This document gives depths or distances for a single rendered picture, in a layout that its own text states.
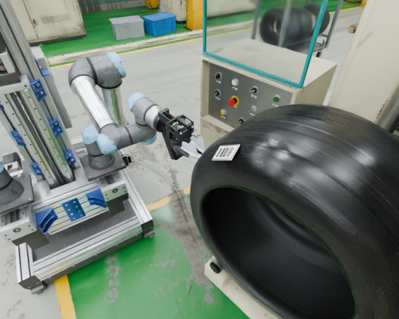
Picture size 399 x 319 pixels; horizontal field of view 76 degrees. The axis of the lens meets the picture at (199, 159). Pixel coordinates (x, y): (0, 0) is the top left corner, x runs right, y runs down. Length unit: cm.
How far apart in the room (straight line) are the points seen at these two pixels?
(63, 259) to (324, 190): 167
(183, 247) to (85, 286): 70
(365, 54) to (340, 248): 44
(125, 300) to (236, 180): 150
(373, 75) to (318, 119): 20
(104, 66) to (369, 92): 96
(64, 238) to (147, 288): 65
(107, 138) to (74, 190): 77
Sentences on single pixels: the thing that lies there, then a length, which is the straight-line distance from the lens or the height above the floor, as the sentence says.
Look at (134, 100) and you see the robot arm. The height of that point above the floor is 132.
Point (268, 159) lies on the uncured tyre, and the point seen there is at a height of 144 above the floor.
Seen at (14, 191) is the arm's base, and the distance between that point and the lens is 163.
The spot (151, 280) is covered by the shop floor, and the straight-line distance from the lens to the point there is 193.
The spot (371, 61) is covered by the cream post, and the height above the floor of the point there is 153.
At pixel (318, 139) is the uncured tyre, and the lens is 52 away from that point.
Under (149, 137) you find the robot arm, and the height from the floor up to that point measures 117.
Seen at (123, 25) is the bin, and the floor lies 26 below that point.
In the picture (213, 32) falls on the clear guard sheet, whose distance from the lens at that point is 136.
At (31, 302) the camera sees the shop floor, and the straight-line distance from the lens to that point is 214.
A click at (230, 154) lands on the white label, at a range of 52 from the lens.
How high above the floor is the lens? 176
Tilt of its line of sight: 43 degrees down
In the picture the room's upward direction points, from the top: straight up
